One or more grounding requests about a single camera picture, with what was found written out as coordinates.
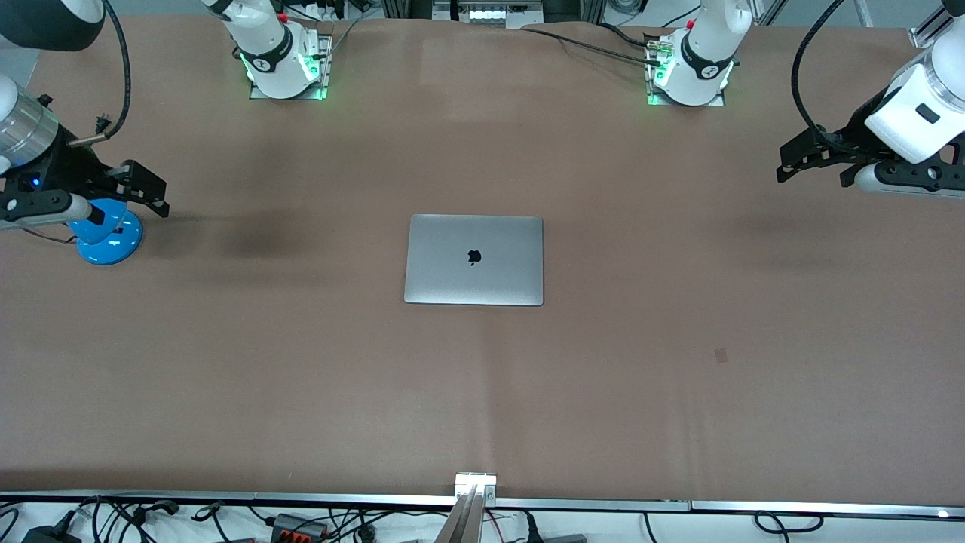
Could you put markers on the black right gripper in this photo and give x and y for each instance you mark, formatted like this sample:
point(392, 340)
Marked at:
point(66, 167)

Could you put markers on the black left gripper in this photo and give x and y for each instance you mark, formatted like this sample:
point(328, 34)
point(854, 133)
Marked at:
point(850, 137)

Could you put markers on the grey laptop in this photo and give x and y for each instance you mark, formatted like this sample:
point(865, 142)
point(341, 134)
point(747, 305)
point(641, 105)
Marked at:
point(490, 271)

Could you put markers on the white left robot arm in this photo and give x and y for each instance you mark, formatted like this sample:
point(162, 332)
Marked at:
point(705, 53)

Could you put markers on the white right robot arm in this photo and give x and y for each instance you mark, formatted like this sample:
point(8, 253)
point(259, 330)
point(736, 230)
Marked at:
point(264, 45)

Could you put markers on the blue desk lamp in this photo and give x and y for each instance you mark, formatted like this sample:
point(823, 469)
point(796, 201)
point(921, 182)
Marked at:
point(117, 241)

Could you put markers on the aluminium table edge strip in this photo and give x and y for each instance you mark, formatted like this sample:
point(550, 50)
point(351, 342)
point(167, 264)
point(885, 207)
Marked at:
point(226, 498)

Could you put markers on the grey control box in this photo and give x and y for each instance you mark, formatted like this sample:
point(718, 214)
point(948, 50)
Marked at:
point(490, 11)

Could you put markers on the black power adapter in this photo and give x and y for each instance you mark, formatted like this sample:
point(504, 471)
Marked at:
point(49, 535)

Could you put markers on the black and orange connector box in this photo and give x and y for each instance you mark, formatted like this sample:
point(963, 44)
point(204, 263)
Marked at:
point(298, 526)

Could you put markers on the brown table cover sheet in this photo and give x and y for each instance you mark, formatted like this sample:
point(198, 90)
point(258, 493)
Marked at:
point(482, 392)

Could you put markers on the aluminium frame post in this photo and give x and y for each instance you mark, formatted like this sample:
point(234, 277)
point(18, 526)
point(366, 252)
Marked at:
point(769, 11)
point(923, 34)

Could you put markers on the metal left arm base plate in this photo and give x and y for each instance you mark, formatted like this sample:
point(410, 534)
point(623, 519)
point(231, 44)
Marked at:
point(653, 75)

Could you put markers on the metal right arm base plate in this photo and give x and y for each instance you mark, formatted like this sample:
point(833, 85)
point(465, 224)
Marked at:
point(323, 75)

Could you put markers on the aluminium profile rail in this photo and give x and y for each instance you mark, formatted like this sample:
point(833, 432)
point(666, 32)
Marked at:
point(471, 509)

